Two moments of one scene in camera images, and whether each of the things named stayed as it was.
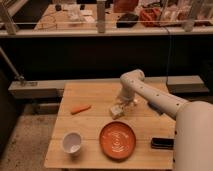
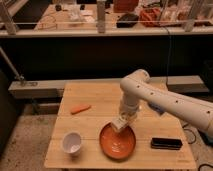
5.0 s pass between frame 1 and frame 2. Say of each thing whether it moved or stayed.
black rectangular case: stayed
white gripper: moved
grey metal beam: stayed
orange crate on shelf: stayed
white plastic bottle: moved
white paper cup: stayed
